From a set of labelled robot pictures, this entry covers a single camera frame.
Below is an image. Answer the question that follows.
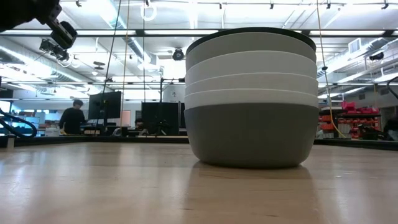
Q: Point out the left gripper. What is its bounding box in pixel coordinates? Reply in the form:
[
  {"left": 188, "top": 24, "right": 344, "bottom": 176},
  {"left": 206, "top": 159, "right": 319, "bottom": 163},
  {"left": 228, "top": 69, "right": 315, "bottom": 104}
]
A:
[{"left": 0, "top": 0, "right": 78, "bottom": 49}]

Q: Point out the black bowl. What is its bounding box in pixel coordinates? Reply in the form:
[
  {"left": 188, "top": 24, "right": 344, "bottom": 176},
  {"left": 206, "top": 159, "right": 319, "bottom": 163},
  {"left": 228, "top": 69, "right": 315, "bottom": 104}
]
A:
[{"left": 185, "top": 27, "right": 317, "bottom": 54}]

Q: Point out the light grey bowl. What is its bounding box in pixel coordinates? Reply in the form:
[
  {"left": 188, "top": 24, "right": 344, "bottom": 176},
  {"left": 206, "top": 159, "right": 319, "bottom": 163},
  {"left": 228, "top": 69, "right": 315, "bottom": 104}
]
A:
[{"left": 185, "top": 32, "right": 317, "bottom": 71}]

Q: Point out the dark grey bowl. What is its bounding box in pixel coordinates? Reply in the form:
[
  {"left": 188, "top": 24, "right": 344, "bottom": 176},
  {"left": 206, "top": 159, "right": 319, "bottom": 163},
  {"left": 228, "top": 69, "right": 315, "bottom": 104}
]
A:
[{"left": 184, "top": 102, "right": 320, "bottom": 169}]

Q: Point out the black ceiling spotlight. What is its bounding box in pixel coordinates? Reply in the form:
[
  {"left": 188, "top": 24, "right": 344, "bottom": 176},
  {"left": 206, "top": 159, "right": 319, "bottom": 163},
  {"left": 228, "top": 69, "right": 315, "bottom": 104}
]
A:
[{"left": 39, "top": 39, "right": 71, "bottom": 62}]

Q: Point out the black computer monitor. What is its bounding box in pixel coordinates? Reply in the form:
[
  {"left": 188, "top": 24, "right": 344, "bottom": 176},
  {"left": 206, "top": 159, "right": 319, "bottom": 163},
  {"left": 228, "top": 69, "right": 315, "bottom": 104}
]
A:
[
  {"left": 141, "top": 101, "right": 180, "bottom": 136},
  {"left": 179, "top": 102, "right": 187, "bottom": 129},
  {"left": 88, "top": 91, "right": 123, "bottom": 121}
]

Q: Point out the person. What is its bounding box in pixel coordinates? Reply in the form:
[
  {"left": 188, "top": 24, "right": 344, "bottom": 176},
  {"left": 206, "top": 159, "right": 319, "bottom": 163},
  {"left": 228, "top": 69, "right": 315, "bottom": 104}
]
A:
[
  {"left": 132, "top": 118, "right": 147, "bottom": 136},
  {"left": 58, "top": 99, "right": 87, "bottom": 135}
]

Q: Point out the red bin shelf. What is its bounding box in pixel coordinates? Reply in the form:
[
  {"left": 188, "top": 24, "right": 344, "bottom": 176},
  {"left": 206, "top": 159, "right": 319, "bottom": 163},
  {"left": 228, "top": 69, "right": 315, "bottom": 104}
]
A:
[{"left": 318, "top": 101, "right": 382, "bottom": 140}]

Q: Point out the black hanging cable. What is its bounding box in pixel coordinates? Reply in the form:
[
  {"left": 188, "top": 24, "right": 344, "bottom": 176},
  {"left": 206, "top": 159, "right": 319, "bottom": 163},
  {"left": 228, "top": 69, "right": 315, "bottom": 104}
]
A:
[{"left": 95, "top": 0, "right": 123, "bottom": 126}]

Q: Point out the thin hanging cord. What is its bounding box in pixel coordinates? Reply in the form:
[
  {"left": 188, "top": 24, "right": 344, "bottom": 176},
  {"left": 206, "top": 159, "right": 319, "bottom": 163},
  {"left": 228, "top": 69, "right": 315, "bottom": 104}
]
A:
[{"left": 119, "top": 0, "right": 131, "bottom": 126}]

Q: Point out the black cable loop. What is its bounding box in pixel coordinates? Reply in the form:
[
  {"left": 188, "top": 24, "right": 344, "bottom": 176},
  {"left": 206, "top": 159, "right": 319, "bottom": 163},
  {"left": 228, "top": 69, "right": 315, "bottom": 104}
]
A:
[{"left": 0, "top": 107, "right": 38, "bottom": 138}]

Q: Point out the round ceiling camera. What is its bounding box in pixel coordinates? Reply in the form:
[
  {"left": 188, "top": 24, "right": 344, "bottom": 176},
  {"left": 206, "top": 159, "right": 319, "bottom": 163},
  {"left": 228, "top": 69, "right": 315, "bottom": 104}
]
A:
[{"left": 172, "top": 48, "right": 185, "bottom": 62}]

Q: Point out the yellow hanging cord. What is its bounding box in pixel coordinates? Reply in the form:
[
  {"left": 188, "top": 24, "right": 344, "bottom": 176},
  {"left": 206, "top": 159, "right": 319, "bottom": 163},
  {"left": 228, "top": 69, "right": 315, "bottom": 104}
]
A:
[{"left": 316, "top": 0, "right": 348, "bottom": 139}]

